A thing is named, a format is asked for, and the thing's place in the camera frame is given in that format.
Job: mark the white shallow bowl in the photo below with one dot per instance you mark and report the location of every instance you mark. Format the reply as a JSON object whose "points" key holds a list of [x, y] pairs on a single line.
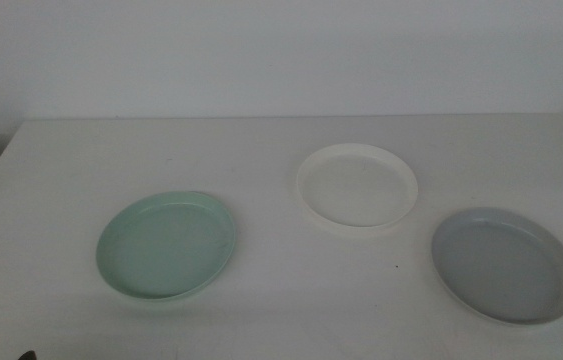
{"points": [[356, 187]]}

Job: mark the grey shallow bowl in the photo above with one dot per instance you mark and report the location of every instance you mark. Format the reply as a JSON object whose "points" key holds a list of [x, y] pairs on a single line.
{"points": [[503, 267]]}

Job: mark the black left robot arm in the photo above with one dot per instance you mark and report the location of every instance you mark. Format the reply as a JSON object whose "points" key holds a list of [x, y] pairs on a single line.
{"points": [[27, 356]]}

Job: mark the pale green shallow bowl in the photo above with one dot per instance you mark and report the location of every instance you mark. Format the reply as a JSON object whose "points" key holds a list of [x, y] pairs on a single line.
{"points": [[166, 247]]}

